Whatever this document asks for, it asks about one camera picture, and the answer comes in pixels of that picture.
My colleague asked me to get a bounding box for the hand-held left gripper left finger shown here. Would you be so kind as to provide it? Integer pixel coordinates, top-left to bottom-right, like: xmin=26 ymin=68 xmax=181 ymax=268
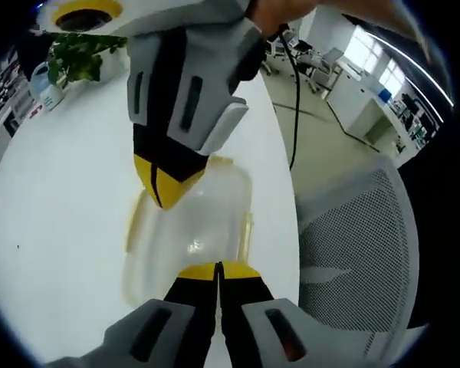
xmin=48 ymin=261 xmax=220 ymax=368

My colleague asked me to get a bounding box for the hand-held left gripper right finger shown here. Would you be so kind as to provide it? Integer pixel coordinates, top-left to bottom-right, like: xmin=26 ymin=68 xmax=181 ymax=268
xmin=219 ymin=260 xmax=371 ymax=368

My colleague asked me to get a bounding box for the clear plastic buckle container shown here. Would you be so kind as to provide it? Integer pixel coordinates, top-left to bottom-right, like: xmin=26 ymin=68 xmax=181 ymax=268
xmin=123 ymin=154 xmax=256 ymax=308

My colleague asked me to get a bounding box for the person's right hand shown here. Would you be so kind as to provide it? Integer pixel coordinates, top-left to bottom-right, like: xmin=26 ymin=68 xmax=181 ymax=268
xmin=248 ymin=0 xmax=320 ymax=40

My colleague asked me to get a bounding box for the green potted plant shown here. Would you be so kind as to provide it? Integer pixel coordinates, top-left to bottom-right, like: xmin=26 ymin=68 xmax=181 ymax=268
xmin=47 ymin=32 xmax=128 ymax=88

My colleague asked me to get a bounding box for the plastic bottle with blue label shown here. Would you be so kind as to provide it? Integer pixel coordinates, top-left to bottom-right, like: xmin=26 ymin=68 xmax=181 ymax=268
xmin=29 ymin=62 xmax=67 ymax=113

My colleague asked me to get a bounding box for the grey office chair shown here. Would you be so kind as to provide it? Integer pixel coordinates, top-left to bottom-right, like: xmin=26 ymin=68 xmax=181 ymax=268
xmin=316 ymin=47 xmax=347 ymax=95

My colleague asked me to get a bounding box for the white mesh office chair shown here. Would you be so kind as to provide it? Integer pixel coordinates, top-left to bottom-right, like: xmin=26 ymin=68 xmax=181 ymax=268
xmin=297 ymin=155 xmax=421 ymax=363

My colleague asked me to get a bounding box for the white office desk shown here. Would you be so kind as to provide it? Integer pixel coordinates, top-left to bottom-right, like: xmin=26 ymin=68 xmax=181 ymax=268
xmin=324 ymin=74 xmax=406 ymax=156

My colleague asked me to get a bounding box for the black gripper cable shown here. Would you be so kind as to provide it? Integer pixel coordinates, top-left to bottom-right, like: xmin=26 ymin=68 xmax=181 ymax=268
xmin=278 ymin=23 xmax=302 ymax=170

